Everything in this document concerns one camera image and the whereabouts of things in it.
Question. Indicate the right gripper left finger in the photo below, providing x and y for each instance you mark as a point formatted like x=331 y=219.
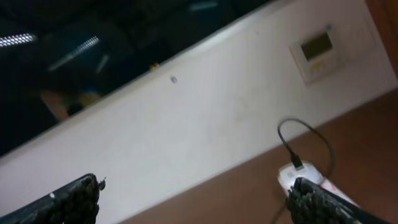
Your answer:
x=74 y=203

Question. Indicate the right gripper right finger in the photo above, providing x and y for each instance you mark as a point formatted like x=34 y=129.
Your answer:
x=309 y=203

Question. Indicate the white USB charger plug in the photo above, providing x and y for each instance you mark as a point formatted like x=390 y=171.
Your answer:
x=288 y=174

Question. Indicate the white power strip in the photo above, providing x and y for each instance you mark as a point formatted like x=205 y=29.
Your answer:
x=329 y=186

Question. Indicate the dark glass window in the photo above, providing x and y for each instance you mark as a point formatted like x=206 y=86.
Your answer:
x=60 y=56

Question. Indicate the white wall thermostat panel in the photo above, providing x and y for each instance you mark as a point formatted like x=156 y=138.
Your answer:
x=330 y=48

